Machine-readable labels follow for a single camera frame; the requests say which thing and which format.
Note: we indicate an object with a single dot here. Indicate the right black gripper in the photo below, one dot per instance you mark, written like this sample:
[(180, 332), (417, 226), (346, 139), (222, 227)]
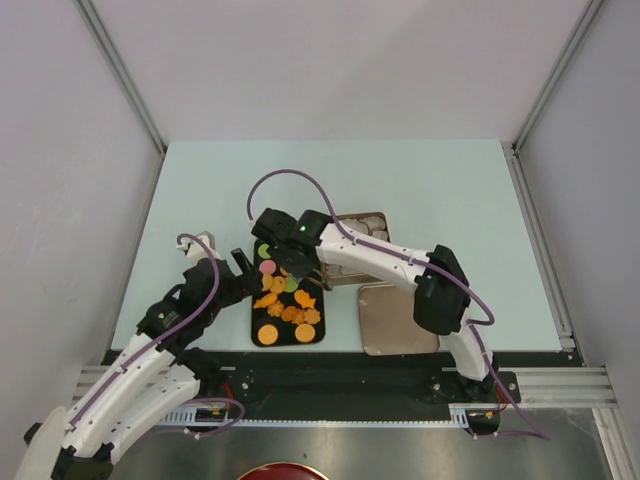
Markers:
[(299, 271)]

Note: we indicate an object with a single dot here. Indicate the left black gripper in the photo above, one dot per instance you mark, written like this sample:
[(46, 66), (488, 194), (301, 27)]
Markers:
[(246, 283)]

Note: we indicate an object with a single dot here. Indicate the pink round cookie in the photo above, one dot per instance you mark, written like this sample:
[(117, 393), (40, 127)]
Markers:
[(268, 267)]

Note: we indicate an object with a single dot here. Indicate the metal tongs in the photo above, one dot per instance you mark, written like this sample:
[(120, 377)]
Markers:
[(313, 276)]

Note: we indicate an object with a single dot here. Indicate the fish shaped orange cookie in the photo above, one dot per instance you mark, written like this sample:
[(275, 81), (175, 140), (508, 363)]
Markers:
[(304, 299)]

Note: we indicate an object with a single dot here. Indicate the square cookie tin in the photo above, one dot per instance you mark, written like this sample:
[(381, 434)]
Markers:
[(349, 249)]

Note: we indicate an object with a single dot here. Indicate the square tin lid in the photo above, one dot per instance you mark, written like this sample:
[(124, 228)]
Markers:
[(387, 326)]

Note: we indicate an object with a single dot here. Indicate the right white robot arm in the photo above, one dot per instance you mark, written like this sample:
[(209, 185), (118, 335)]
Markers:
[(435, 279)]

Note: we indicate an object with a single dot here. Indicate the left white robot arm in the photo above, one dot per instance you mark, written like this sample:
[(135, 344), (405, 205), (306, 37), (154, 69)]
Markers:
[(158, 371)]

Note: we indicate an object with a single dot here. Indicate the light green round cookie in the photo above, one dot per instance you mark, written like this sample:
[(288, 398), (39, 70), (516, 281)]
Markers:
[(263, 252)]

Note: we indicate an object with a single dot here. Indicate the black cookie tray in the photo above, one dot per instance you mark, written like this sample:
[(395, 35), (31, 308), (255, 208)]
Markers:
[(275, 306)]

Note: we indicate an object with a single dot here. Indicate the round orange cookie front left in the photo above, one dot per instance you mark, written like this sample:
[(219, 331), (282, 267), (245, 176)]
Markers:
[(267, 334)]

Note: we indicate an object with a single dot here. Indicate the round orange cookie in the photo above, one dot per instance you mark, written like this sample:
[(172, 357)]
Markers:
[(305, 333), (267, 334)]

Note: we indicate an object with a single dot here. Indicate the flower shaped orange cookie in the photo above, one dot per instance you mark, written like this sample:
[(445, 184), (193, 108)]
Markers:
[(312, 316)]

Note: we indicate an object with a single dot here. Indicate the round orange cookie front right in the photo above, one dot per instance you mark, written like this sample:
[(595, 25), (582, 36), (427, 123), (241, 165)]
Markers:
[(305, 333)]

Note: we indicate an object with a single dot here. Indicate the red round object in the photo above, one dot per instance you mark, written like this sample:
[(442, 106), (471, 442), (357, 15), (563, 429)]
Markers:
[(283, 471)]

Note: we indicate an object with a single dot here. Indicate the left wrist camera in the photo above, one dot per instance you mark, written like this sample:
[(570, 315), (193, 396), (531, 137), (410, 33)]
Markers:
[(197, 247)]

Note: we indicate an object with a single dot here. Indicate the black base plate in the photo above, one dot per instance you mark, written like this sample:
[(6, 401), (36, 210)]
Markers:
[(354, 385)]

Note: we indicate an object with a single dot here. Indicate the white cable duct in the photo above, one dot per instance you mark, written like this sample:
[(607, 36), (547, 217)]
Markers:
[(199, 418)]

